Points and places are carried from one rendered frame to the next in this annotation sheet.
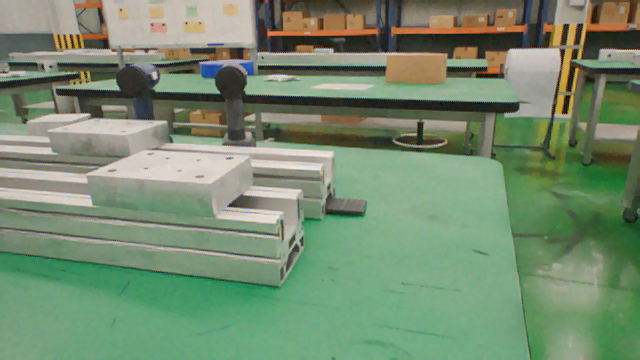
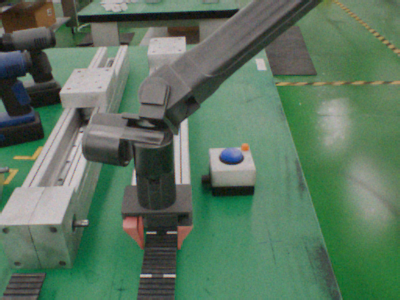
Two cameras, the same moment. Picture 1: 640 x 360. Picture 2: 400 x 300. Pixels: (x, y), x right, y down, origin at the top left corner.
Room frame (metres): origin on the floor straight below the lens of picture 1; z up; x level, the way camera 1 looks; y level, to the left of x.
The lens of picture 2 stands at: (0.75, 1.32, 1.25)
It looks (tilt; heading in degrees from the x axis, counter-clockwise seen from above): 31 degrees down; 261
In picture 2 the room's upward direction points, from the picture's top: 5 degrees counter-clockwise
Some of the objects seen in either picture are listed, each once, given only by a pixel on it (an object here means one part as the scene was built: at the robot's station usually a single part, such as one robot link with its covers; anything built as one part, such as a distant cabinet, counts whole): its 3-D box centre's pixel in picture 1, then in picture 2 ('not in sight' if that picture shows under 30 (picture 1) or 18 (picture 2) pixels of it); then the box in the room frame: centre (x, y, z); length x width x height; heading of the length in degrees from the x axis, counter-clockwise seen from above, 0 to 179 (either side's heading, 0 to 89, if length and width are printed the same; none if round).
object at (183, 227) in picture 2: not in sight; (169, 224); (0.66, 0.87, 0.84); 0.07 x 0.07 x 0.09; 76
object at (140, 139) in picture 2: not in sight; (149, 151); (0.68, 0.87, 0.97); 0.07 x 0.06 x 0.07; 147
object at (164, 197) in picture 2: not in sight; (156, 187); (0.68, 0.87, 0.91); 0.10 x 0.07 x 0.07; 166
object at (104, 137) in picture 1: (113, 144); (91, 91); (0.75, 0.38, 0.87); 0.16 x 0.11 x 0.07; 76
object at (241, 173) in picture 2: not in sight; (226, 170); (0.52, 0.73, 0.81); 0.10 x 0.08 x 0.06; 166
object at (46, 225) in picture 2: not in sight; (50, 226); (0.85, 0.82, 0.83); 0.12 x 0.09 x 0.10; 166
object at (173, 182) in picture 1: (177, 189); (167, 55); (0.50, 0.19, 0.87); 0.16 x 0.11 x 0.07; 76
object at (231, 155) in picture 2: not in sight; (231, 156); (0.51, 0.73, 0.84); 0.04 x 0.04 x 0.02
